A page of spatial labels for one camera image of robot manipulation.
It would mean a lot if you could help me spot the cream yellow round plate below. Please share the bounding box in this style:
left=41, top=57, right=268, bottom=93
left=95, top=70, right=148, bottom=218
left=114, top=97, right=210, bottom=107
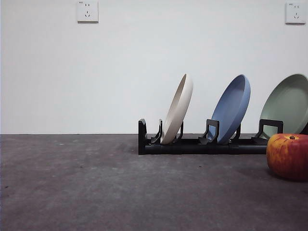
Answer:
left=160, top=73, right=194, bottom=145

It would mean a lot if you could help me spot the red yellow apple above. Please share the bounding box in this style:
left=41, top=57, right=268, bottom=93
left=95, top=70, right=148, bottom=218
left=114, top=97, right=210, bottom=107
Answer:
left=266, top=133, right=308, bottom=182

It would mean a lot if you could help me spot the black plate rack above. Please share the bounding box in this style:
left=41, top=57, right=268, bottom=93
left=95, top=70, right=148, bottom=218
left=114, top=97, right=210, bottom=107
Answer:
left=138, top=118, right=308, bottom=155

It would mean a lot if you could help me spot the blue round plate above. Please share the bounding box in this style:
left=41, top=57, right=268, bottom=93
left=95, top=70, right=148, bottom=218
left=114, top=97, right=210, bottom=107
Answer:
left=207, top=74, right=252, bottom=144

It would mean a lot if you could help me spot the green round plate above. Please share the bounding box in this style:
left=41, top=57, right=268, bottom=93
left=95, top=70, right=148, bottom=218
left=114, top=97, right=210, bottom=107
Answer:
left=259, top=73, right=308, bottom=141

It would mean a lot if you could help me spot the white wall socket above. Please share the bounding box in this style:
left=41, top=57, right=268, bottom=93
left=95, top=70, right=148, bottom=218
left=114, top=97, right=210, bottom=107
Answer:
left=285, top=2, right=307, bottom=25
left=77, top=0, right=99, bottom=24

